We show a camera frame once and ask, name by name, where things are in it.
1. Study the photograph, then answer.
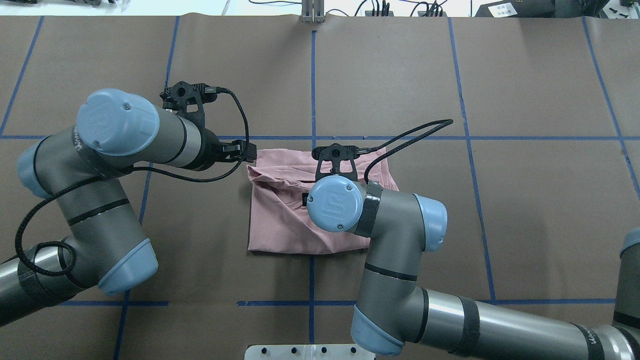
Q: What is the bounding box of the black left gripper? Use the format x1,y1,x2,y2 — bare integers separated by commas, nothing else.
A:
198,129,250,171

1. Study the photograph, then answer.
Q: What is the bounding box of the pink Snoopy t-shirt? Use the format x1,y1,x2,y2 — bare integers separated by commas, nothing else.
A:
247,148,370,255

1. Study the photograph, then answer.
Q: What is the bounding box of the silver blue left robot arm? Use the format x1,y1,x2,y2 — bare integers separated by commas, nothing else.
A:
0,81,258,326

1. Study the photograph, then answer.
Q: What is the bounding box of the grey orange usb hub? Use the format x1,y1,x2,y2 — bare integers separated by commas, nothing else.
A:
416,5,446,18
364,2,394,18

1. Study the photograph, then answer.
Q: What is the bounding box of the black box with white label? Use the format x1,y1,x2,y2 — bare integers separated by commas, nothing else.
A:
473,0,609,19

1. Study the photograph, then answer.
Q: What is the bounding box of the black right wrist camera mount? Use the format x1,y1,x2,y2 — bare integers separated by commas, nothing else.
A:
311,143,360,182

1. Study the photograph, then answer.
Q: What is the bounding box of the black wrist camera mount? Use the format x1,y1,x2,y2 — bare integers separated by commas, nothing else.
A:
158,80,218,130
311,143,360,182

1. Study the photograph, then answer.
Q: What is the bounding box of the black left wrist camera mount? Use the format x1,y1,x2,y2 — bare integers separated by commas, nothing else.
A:
158,80,218,130

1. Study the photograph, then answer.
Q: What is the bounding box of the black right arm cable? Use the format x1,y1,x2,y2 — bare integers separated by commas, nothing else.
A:
356,119,455,186

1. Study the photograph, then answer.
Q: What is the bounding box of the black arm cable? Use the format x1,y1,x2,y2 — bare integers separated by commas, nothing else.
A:
14,87,251,277
356,119,455,186

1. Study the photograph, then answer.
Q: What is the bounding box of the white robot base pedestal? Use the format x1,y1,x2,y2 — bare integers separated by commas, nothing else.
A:
244,343,377,360

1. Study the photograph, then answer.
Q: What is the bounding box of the aluminium frame post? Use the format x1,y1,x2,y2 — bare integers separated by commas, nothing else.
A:
300,0,326,24

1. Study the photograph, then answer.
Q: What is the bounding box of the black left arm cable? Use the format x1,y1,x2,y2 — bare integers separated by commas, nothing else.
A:
14,87,251,277

